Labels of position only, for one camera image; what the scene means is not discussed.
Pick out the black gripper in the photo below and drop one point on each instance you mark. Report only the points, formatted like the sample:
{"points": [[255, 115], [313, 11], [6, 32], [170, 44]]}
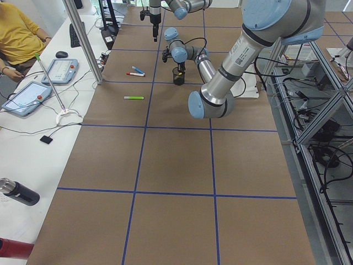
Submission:
{"points": [[181, 65], [155, 19]]}

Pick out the blue marker pen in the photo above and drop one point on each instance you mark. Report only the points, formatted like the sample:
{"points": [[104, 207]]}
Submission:
{"points": [[138, 70]]}

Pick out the red marker pen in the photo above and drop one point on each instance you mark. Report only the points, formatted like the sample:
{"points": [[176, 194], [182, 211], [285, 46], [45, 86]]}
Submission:
{"points": [[135, 74]]}

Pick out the green marker pen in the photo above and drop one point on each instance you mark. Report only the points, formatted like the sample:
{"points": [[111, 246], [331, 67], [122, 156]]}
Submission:
{"points": [[133, 97]]}

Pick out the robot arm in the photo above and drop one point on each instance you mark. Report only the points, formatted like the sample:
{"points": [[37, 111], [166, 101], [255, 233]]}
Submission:
{"points": [[264, 22], [180, 9]]}

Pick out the black mesh pen cup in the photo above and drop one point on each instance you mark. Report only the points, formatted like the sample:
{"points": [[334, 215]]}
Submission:
{"points": [[178, 80]]}

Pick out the black keyboard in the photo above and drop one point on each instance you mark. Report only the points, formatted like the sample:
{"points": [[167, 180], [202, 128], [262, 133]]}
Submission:
{"points": [[74, 40]]}

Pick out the black computer mouse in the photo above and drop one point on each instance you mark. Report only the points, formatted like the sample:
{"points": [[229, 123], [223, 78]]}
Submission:
{"points": [[61, 55]]}

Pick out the upper teach pendant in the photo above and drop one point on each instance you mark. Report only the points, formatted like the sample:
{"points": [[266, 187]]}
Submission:
{"points": [[62, 71]]}

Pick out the teach pendant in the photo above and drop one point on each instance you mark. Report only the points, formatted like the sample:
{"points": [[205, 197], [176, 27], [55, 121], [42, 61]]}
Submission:
{"points": [[27, 99], [62, 71]]}

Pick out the person in yellow shirt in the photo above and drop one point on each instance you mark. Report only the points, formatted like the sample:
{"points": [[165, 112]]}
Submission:
{"points": [[21, 40]]}

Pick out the lower teach pendant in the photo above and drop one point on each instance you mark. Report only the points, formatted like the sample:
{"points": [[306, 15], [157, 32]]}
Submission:
{"points": [[27, 99]]}

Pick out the small black square pad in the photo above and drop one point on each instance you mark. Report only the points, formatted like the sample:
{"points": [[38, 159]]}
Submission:
{"points": [[46, 139]]}

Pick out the black thermos bottle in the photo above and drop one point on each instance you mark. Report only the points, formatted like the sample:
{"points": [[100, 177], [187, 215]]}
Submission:
{"points": [[19, 192]]}

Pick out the red bottle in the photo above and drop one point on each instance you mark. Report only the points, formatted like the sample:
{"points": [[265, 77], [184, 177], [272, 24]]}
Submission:
{"points": [[15, 249]]}

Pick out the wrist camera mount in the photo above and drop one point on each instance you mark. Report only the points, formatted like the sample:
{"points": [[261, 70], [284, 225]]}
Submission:
{"points": [[144, 13], [166, 55]]}

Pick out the aluminium frame post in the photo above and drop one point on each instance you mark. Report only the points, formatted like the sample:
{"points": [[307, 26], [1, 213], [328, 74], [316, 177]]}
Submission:
{"points": [[84, 41]]}

